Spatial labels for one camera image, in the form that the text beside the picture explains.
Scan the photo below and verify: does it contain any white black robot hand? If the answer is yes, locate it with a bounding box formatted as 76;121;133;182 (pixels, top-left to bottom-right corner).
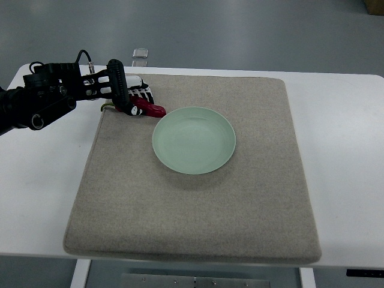
107;59;154;116

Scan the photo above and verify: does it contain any red chili pepper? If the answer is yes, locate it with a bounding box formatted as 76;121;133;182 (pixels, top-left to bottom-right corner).
100;96;167;118

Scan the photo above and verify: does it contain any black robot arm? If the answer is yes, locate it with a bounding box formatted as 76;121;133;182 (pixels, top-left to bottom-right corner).
1;58;110;135

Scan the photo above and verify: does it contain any light green plate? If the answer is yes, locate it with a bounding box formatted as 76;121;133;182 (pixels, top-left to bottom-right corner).
152;107;236;175

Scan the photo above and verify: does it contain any beige felt mat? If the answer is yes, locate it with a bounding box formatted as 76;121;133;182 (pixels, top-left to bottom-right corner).
63;74;322;265

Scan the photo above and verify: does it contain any white table leg left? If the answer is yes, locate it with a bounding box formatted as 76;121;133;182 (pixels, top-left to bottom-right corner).
70;259;91;288

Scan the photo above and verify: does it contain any white table leg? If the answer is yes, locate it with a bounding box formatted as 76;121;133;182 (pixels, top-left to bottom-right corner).
70;259;91;288
299;268;316;288

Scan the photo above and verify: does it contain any white table leg right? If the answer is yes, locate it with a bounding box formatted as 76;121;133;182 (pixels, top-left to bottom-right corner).
299;268;316;288

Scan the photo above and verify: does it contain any cardboard box corner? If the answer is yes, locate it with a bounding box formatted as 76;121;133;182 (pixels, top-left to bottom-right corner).
364;0;384;16

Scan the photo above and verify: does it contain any black table control panel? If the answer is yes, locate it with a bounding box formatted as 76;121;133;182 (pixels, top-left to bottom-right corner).
346;269;384;278

